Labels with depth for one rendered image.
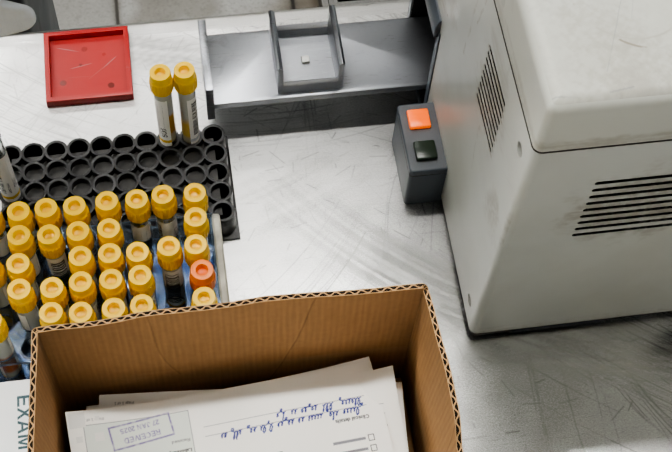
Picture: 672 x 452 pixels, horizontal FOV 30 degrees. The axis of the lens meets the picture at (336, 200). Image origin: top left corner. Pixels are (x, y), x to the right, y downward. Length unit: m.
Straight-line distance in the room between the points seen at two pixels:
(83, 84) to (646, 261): 0.46
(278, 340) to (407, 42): 0.30
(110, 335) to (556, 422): 0.33
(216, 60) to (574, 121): 0.38
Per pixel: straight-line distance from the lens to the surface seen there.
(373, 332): 0.82
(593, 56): 0.69
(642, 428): 0.92
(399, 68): 0.98
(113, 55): 1.04
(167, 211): 0.84
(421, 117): 0.94
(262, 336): 0.80
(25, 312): 0.83
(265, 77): 0.97
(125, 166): 0.96
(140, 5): 2.19
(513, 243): 0.79
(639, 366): 0.94
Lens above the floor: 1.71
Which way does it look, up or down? 60 degrees down
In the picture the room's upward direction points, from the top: 5 degrees clockwise
